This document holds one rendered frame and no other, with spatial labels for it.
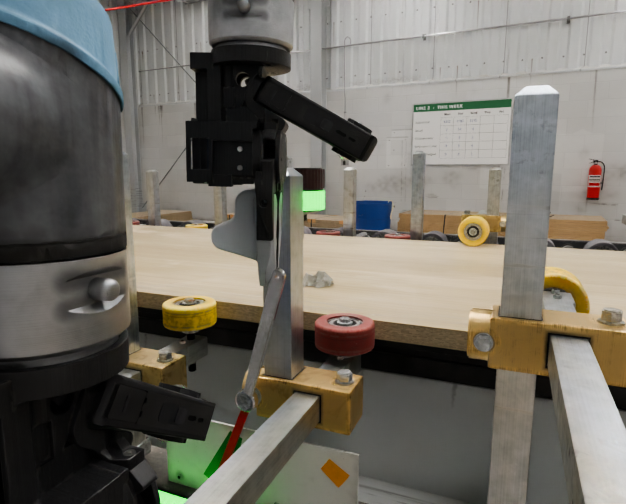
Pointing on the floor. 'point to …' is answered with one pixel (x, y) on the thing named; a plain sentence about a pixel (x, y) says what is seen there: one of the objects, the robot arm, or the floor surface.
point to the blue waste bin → (373, 214)
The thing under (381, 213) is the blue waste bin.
